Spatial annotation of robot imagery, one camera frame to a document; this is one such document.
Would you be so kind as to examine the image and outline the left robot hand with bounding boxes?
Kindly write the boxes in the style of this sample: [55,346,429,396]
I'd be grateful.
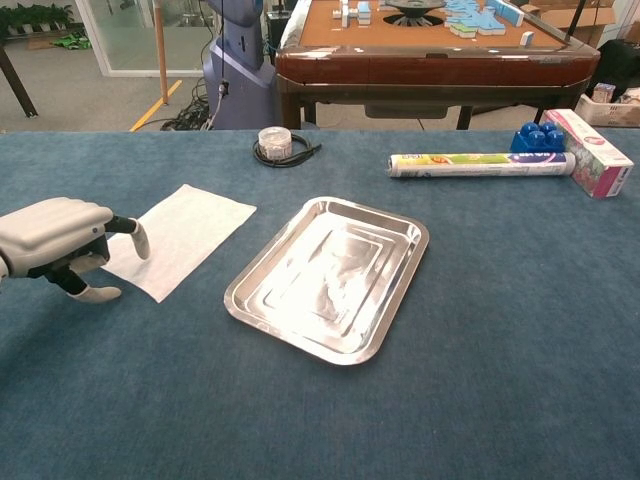
[0,197,151,305]

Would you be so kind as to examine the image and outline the white paper sheet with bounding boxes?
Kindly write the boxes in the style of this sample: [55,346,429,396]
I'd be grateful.
[99,183,258,304]

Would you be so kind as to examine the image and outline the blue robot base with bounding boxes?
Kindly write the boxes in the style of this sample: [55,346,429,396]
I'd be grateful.
[201,0,278,130]

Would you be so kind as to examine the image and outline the stainless steel tray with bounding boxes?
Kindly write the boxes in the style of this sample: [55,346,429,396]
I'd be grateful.
[223,195,431,367]

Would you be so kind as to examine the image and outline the black table leg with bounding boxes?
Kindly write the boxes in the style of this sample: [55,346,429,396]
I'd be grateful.
[0,44,39,119]

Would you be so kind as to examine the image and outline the green item on floor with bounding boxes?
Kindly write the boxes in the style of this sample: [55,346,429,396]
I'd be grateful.
[53,30,92,51]

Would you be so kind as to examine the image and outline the white framed glass partition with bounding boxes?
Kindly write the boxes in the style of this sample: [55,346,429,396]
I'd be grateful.
[74,0,217,79]

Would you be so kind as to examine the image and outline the wooden pole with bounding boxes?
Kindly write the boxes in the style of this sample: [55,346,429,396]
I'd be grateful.
[153,0,170,106]

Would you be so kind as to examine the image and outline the row of potted plants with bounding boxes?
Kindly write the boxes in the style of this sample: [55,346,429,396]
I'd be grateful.
[0,3,75,39]

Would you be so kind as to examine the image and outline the small round white jar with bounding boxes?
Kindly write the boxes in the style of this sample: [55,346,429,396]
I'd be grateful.
[257,126,293,160]

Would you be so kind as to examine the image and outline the blue table cloth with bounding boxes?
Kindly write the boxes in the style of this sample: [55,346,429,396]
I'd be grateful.
[0,128,640,480]

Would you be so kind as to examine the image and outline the small mahjong tile group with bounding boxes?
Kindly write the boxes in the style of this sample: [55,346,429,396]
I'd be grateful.
[332,0,374,26]

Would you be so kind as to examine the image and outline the brown wooden mahjong table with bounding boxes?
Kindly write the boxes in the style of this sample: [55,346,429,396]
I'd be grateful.
[274,0,602,131]

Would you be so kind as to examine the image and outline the cling film roll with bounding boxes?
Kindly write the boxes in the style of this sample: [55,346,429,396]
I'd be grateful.
[385,152,578,180]

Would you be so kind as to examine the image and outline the blue mahjong tile cluster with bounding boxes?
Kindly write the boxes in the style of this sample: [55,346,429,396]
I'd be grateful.
[443,0,525,40]

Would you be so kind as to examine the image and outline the blue toy brick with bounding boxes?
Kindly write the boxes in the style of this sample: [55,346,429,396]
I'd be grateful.
[509,122,567,154]

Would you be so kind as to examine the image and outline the pink white carton box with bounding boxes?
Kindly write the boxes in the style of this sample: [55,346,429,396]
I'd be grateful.
[543,108,635,200]

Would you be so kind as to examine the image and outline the black tripod stand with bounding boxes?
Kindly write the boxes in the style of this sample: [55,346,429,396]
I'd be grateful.
[564,0,587,44]

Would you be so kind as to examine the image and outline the white plastic crate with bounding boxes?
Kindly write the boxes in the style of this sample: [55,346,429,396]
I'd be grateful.
[574,92,640,128]

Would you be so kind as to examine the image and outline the brown cardboard box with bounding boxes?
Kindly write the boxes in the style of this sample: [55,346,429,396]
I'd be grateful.
[529,0,617,49]

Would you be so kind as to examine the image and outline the black bulky object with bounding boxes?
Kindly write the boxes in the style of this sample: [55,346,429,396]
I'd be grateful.
[582,38,640,101]

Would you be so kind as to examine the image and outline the tangled black floor cables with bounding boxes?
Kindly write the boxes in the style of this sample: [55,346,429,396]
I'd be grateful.
[159,77,221,132]

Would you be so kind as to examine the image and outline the coiled black cable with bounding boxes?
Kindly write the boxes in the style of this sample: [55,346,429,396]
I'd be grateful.
[252,133,323,169]

